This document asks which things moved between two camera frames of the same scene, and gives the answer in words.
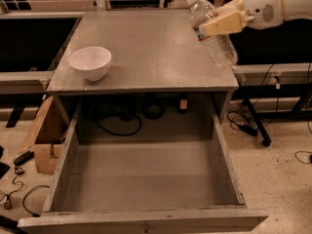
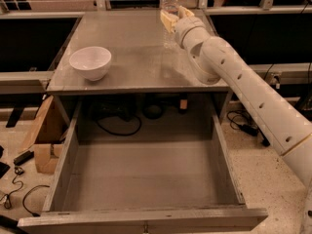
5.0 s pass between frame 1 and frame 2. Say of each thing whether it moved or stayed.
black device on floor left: stayed
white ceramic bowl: stayed
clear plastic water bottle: moved
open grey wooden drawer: stayed
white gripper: moved
